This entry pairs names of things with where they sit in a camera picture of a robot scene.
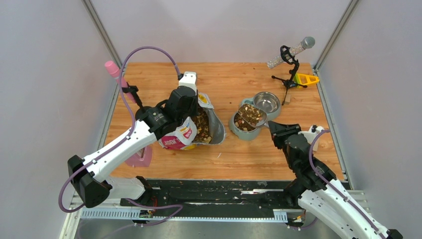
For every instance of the yellow plastic triangle toy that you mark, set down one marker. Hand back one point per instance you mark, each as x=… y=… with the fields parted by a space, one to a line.
x=304 y=80

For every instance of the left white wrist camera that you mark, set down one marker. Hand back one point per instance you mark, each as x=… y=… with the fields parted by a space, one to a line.
x=189 y=80

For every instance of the pet food bag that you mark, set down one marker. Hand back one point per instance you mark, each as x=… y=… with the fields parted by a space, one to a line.
x=204 y=129

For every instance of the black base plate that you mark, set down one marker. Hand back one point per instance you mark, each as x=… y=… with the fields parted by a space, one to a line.
x=208 y=198

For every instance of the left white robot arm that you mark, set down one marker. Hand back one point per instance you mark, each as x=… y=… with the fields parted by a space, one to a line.
x=90 y=176

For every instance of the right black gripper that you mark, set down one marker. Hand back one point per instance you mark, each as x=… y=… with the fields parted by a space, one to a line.
x=280 y=131

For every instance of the rear steel bowl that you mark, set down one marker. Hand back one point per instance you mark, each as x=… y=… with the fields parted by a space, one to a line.
x=266 y=101

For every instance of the pink microphone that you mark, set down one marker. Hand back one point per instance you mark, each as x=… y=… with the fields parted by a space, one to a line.
x=114 y=71

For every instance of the glitter silver microphone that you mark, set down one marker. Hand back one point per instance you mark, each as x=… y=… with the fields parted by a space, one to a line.
x=307 y=43

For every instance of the wooden wedge block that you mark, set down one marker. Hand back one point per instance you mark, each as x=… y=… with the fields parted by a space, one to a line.
x=287 y=99

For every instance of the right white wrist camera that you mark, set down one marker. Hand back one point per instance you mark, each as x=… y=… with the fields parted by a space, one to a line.
x=311 y=135

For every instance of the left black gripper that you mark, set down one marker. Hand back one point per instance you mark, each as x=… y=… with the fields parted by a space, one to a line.
x=194 y=110

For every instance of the steel bowl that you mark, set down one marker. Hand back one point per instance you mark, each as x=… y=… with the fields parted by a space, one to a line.
x=246 y=123
x=266 y=101

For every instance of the front steel bowl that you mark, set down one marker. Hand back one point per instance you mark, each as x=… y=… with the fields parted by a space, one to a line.
x=246 y=123

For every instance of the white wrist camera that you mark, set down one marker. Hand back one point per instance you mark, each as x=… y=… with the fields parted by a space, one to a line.
x=189 y=80
x=311 y=135

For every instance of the pink block holder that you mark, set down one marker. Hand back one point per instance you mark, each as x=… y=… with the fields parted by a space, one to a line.
x=141 y=158

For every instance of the grey double pet feeder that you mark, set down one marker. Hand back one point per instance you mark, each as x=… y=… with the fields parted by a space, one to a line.
x=249 y=136

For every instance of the black tripod mic stand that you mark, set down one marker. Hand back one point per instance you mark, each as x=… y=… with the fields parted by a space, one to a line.
x=291 y=72

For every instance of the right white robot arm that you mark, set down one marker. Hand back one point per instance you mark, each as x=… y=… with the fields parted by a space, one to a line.
x=317 y=190

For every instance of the metal scoop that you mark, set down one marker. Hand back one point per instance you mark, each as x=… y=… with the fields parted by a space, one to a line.
x=249 y=109

